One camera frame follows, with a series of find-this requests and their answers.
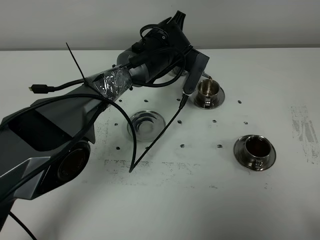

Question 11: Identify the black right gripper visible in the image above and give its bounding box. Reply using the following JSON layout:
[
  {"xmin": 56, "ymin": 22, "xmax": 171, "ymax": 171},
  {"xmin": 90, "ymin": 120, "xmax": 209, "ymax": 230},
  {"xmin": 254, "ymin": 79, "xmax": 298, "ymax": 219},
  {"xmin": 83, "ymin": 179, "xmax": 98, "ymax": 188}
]
[{"xmin": 157, "ymin": 10, "xmax": 211, "ymax": 76}]

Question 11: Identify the stainless steel teapot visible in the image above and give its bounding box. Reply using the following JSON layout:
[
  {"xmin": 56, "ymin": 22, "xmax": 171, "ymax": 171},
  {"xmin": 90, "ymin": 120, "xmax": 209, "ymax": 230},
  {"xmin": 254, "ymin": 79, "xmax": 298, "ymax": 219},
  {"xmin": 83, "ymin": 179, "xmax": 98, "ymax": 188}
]
[{"xmin": 168, "ymin": 66, "xmax": 212, "ymax": 80}]

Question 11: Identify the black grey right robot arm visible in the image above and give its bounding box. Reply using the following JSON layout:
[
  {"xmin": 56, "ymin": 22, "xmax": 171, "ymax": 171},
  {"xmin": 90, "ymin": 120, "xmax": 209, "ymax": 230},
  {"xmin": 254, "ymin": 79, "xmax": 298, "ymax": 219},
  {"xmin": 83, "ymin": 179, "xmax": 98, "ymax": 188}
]
[{"xmin": 0, "ymin": 11, "xmax": 209, "ymax": 203}]

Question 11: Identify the steel teapot saucer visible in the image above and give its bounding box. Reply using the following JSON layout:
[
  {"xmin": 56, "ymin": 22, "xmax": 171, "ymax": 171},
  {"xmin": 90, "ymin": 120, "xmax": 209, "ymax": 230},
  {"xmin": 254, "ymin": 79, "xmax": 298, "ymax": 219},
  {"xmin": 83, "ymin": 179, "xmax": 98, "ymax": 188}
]
[{"xmin": 130, "ymin": 110, "xmax": 166, "ymax": 143}]

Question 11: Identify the far steel teacup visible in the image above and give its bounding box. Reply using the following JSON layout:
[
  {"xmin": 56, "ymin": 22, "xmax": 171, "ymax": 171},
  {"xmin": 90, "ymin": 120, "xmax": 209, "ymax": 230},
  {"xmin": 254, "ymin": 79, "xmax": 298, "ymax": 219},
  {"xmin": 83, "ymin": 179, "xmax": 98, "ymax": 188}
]
[{"xmin": 195, "ymin": 78, "xmax": 220, "ymax": 109}]

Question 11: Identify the steel teacup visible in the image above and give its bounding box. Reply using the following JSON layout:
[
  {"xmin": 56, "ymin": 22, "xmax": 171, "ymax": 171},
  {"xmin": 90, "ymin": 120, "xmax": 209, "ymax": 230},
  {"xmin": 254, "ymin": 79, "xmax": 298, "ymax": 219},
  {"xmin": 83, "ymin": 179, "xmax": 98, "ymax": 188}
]
[
  {"xmin": 195, "ymin": 78, "xmax": 220, "ymax": 109},
  {"xmin": 244, "ymin": 135, "xmax": 271, "ymax": 169}
]

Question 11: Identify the near steel saucer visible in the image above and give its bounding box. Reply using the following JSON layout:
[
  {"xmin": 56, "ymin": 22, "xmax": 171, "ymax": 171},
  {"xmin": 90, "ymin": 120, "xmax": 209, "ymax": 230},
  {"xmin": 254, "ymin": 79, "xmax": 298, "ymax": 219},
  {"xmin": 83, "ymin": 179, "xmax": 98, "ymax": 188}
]
[{"xmin": 233, "ymin": 134, "xmax": 277, "ymax": 172}]

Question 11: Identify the near steel teacup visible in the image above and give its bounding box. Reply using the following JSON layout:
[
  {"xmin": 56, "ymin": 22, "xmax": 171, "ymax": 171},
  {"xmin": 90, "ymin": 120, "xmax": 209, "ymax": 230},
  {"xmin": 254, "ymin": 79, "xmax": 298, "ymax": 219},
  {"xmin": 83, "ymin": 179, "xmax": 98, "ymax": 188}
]
[{"xmin": 244, "ymin": 135, "xmax": 271, "ymax": 169}]

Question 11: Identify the black zip tie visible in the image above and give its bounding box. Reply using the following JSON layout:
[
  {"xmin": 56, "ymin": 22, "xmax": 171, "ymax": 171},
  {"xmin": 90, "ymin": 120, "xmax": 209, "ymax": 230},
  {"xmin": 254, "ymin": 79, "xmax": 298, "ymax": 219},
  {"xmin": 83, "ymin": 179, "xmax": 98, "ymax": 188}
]
[{"xmin": 65, "ymin": 42, "xmax": 137, "ymax": 173}]

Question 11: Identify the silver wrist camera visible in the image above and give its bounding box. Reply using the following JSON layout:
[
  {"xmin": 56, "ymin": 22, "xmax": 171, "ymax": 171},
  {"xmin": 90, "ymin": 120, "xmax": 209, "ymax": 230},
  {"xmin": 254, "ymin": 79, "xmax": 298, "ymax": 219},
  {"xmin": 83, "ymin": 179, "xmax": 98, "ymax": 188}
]
[{"xmin": 182, "ymin": 52, "xmax": 210, "ymax": 95}]

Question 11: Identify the loose black usb plug cable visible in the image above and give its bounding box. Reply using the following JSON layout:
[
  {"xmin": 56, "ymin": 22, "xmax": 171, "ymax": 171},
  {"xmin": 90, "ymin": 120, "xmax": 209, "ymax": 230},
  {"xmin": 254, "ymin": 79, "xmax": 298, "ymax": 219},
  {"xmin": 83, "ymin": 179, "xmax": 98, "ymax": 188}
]
[{"xmin": 27, "ymin": 78, "xmax": 87, "ymax": 95}]

